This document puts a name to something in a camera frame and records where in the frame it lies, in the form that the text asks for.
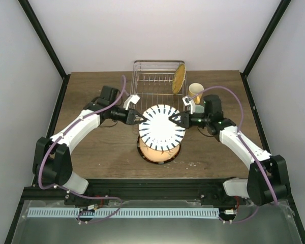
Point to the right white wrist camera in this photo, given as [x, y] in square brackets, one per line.
[188, 101]

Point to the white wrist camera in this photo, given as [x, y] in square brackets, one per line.
[132, 99]
[188, 101]

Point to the white blue striped plate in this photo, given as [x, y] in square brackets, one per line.
[158, 133]

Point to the black aluminium frame rail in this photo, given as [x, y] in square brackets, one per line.
[210, 191]

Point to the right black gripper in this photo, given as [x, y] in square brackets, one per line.
[185, 120]

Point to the green celadon bowl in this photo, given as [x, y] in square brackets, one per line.
[199, 108]

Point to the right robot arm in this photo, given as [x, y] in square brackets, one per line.
[268, 179]

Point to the metal front panel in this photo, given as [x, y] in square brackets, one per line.
[267, 224]

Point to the yellow ceramic mug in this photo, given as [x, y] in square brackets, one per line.
[194, 89]

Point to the wire dish rack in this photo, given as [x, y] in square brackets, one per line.
[152, 82]

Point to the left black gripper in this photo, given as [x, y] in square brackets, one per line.
[130, 117]

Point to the yellow woven pattern plate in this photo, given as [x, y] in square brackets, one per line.
[178, 78]

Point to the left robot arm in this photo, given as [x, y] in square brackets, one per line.
[52, 161]

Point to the light blue slotted cable duct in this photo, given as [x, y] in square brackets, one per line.
[63, 212]

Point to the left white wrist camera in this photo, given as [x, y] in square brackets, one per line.
[132, 99]

